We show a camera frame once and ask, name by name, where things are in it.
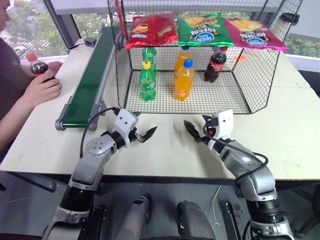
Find black adapter cable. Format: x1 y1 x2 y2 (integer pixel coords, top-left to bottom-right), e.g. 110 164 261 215
67 42 87 55

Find black wire mesh basket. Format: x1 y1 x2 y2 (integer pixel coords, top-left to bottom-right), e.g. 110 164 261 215
107 0 304 115

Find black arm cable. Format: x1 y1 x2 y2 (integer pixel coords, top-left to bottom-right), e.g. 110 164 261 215
79 106 121 159
203 123 270 181

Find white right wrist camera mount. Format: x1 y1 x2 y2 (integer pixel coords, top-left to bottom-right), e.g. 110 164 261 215
207 109 235 151

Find person's right hand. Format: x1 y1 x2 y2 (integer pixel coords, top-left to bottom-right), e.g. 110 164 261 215
25 76 63 107

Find cola bottle red cap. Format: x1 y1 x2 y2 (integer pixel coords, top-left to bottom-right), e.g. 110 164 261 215
25 52 57 84
203 45 229 84

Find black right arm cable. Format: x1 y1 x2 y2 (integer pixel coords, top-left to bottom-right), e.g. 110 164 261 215
203 123 270 181

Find orange soda bottle blue cap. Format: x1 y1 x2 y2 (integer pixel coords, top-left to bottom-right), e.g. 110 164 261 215
173 45 194 79
174 59 196 102

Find grey table support bracket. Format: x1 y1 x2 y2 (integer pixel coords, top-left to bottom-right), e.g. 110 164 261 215
13 171 58 194

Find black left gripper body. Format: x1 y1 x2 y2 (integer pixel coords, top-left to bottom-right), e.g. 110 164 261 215
128 126 145 144

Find paper cup black lid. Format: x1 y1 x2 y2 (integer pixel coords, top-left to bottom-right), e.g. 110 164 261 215
271 12 301 45

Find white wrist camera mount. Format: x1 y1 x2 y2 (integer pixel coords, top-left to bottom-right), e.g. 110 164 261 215
207 109 235 151
113 108 139 148

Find person in dark shirt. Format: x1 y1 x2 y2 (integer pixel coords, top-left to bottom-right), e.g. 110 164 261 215
0 0 35 121

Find black metal bracket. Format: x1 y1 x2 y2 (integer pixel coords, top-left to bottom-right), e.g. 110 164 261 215
224 200 245 223

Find red hanging strip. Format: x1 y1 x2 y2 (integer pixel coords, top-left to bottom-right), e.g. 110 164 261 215
115 0 125 50

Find person's left hand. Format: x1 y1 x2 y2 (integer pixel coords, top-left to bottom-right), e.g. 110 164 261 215
46 61 64 77

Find green conveyor belt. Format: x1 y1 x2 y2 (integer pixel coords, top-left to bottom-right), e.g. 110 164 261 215
54 24 116 132

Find thin white wire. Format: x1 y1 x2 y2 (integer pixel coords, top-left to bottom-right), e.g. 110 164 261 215
204 184 224 229

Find dark rounded shape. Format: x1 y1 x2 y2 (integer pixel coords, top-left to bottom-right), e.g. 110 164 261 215
176 199 216 240

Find grey rounded shape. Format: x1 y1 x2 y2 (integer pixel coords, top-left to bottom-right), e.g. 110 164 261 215
115 193 153 240

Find pink chips bag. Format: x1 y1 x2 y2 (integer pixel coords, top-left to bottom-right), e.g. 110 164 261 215
222 17 289 52

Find green chips bag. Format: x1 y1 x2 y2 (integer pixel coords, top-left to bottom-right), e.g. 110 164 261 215
177 12 235 48

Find green soda bottle yellow cap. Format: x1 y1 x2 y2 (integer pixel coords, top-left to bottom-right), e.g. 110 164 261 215
138 60 158 102

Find grey window frame pillar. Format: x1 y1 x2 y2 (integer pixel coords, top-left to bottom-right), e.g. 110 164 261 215
43 0 81 55

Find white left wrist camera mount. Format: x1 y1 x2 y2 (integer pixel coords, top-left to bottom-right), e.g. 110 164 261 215
113 108 139 148

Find red chips bag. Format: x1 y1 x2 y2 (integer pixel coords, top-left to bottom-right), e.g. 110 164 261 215
124 11 179 50

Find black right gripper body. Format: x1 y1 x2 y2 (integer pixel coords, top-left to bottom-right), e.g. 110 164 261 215
196 115 219 142

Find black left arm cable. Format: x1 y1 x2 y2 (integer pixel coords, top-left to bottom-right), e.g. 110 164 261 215
79 106 121 159

